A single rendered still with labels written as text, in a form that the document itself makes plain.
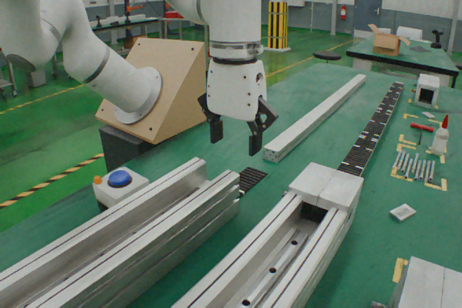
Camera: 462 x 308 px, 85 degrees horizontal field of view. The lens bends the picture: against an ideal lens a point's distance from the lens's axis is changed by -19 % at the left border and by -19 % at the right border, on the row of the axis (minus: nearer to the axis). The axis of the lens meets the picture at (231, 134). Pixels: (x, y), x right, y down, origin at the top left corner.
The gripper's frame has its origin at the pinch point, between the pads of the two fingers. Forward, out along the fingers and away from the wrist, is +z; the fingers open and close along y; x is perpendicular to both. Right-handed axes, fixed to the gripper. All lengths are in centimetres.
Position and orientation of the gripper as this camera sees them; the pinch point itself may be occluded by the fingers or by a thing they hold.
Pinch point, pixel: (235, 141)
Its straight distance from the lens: 57.3
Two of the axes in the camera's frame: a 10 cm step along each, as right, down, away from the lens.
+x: -5.8, 3.4, -7.4
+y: -8.1, -2.4, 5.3
